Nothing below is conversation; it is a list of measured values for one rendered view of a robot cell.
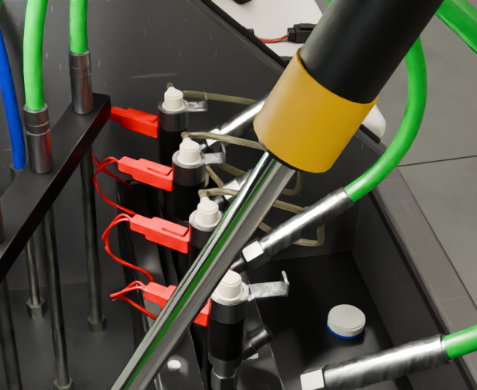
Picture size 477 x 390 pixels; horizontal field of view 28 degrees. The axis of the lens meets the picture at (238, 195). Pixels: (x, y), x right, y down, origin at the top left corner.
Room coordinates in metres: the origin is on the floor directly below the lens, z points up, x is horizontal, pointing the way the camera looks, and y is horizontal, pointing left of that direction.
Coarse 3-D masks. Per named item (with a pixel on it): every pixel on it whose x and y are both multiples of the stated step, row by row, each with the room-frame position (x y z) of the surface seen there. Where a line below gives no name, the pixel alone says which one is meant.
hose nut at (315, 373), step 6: (318, 366) 0.42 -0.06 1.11; (324, 366) 0.41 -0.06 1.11; (306, 372) 0.41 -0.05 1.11; (312, 372) 0.41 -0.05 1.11; (318, 372) 0.41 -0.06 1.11; (306, 378) 0.41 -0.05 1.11; (312, 378) 0.40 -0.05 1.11; (318, 378) 0.40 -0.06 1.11; (306, 384) 0.40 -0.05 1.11; (312, 384) 0.40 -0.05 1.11; (318, 384) 0.40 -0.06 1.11; (324, 384) 0.40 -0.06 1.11
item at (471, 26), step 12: (444, 0) 0.40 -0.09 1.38; (456, 0) 0.40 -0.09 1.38; (444, 12) 0.40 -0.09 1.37; (456, 12) 0.40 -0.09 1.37; (468, 12) 0.40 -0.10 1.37; (456, 24) 0.40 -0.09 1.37; (468, 24) 0.39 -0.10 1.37; (468, 36) 0.39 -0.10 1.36; (444, 336) 0.40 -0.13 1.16; (456, 336) 0.40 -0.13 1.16; (468, 336) 0.39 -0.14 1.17; (456, 348) 0.39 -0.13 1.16; (468, 348) 0.39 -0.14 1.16
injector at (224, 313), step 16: (208, 304) 0.49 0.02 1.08; (224, 304) 0.48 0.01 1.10; (240, 304) 0.48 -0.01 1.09; (208, 320) 0.49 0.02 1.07; (224, 320) 0.48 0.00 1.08; (240, 320) 0.48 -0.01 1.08; (208, 336) 0.49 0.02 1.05; (224, 336) 0.48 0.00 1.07; (240, 336) 0.48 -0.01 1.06; (256, 336) 0.50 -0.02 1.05; (272, 336) 0.50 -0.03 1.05; (208, 352) 0.49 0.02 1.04; (224, 352) 0.48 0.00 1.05; (240, 352) 0.48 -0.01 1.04; (256, 352) 0.49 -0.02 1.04; (224, 368) 0.48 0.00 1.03; (224, 384) 0.48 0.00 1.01
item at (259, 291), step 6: (270, 282) 0.51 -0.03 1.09; (276, 282) 0.51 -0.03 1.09; (252, 288) 0.50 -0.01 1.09; (258, 288) 0.50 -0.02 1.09; (264, 288) 0.50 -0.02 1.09; (270, 288) 0.50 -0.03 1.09; (276, 288) 0.50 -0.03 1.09; (282, 288) 0.50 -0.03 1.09; (252, 294) 0.49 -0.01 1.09; (258, 294) 0.49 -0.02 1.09; (264, 294) 0.49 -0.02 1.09; (270, 294) 0.50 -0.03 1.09; (276, 294) 0.50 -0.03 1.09; (282, 294) 0.50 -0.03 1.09
